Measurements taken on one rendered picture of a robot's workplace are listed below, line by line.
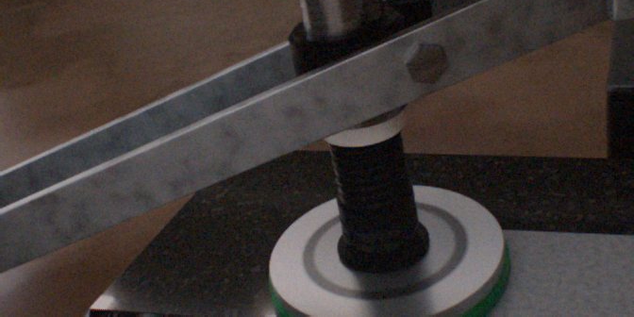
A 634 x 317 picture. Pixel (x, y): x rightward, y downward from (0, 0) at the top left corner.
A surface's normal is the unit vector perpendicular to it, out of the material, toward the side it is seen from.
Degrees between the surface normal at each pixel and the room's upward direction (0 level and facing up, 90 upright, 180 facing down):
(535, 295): 0
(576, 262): 0
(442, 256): 0
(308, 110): 90
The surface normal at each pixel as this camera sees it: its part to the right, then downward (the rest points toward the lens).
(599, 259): -0.18, -0.88
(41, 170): -0.05, 0.44
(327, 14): -0.33, 0.47
